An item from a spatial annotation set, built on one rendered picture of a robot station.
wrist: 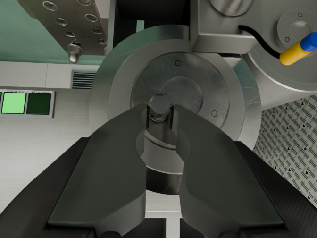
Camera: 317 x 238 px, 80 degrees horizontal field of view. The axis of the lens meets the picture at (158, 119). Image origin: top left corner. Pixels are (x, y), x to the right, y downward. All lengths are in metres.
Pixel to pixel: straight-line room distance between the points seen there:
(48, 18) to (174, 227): 0.54
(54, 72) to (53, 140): 2.84
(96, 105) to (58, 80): 3.12
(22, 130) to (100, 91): 0.43
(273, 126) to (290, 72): 0.15
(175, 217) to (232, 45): 0.43
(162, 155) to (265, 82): 0.12
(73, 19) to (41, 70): 2.99
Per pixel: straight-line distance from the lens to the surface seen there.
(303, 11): 0.25
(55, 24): 0.51
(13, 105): 0.59
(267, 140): 0.37
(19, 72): 3.59
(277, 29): 0.23
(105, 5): 0.22
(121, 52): 0.18
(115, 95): 0.16
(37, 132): 0.56
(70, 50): 0.56
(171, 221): 0.53
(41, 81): 3.38
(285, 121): 0.34
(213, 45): 0.17
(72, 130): 0.52
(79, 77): 3.16
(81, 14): 0.46
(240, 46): 0.18
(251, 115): 0.18
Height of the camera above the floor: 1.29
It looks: 9 degrees down
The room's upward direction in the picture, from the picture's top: 179 degrees counter-clockwise
